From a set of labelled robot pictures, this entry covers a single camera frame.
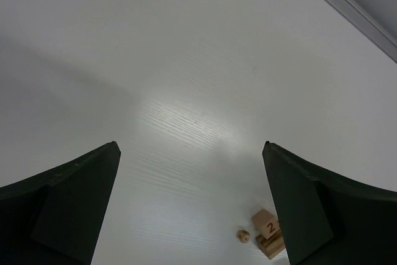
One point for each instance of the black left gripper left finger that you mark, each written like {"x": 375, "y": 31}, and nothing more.
{"x": 55, "y": 217}

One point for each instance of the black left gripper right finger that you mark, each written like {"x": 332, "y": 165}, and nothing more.
{"x": 327, "y": 218}

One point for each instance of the dark-sided wood block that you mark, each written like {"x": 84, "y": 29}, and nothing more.
{"x": 272, "y": 246}

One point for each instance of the wood cube with letter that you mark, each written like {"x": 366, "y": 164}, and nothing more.
{"x": 266, "y": 223}

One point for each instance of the tiny wood cube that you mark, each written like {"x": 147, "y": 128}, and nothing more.
{"x": 243, "y": 236}

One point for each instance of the aluminium table frame rail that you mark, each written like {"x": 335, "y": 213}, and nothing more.
{"x": 361, "y": 19}

